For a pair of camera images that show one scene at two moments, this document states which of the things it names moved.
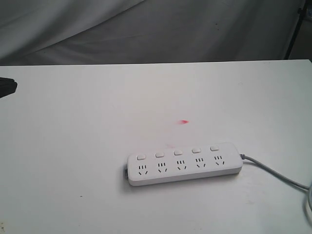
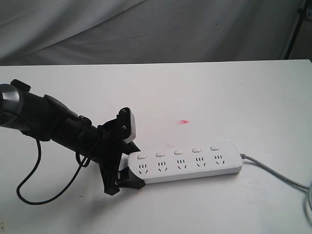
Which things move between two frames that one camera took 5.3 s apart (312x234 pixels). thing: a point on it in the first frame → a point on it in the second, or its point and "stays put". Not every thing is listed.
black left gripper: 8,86 → 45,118
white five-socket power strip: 184,164 stays put
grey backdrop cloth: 72,32 stays put
